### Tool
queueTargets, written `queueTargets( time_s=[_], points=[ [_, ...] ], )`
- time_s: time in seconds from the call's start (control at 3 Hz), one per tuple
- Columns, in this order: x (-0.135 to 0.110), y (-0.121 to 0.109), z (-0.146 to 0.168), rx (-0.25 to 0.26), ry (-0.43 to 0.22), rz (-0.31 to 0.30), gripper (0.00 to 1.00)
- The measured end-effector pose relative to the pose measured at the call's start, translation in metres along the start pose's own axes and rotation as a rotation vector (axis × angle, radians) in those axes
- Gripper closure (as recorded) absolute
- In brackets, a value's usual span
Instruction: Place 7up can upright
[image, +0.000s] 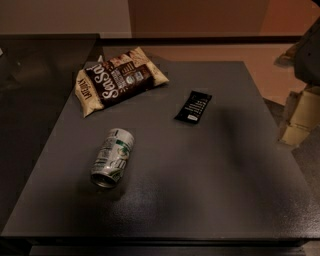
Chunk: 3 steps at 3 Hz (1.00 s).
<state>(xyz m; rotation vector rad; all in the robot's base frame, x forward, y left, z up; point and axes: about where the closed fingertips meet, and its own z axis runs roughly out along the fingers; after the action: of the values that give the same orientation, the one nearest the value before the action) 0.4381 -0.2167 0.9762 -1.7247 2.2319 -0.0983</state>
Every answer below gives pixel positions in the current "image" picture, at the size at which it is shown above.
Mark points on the silver green 7up can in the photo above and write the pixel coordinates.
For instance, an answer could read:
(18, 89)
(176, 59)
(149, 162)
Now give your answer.
(112, 158)

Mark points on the brown cream chip bag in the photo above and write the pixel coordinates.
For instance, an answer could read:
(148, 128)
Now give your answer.
(120, 78)

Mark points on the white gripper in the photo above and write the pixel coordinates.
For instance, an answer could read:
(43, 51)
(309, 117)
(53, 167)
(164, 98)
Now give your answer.
(309, 56)

